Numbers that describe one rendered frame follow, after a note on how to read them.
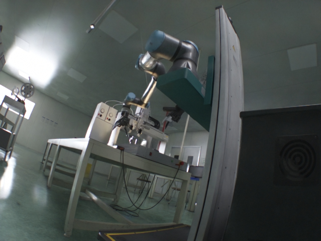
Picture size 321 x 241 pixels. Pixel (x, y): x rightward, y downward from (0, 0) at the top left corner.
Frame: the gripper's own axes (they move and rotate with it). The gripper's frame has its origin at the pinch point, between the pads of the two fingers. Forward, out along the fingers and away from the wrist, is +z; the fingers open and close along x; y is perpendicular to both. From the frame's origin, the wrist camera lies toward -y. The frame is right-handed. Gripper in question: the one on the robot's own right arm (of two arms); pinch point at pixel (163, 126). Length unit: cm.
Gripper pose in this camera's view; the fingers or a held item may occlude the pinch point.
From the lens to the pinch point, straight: 130.5
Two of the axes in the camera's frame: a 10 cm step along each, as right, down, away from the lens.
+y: 7.9, 5.2, -3.2
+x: 1.6, 3.3, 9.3
